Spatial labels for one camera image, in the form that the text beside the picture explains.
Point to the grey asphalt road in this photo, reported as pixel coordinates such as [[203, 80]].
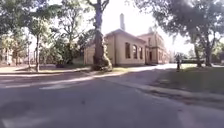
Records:
[[100, 106]]

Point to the pale stone kerb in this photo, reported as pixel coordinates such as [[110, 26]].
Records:
[[160, 89]]

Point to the tan brick building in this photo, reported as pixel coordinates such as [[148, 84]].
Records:
[[120, 50]]

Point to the large leafy tree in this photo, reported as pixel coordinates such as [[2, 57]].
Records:
[[207, 50]]

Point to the group of leafy trees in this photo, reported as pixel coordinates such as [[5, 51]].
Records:
[[37, 31]]

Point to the dark post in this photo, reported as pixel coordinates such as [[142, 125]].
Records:
[[178, 64]]

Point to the grass lawn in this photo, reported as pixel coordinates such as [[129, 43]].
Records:
[[196, 80]]

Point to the shaded grass verge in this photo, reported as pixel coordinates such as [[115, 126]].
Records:
[[66, 68]]

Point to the thick-trunked tree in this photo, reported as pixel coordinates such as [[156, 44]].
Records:
[[98, 50]]

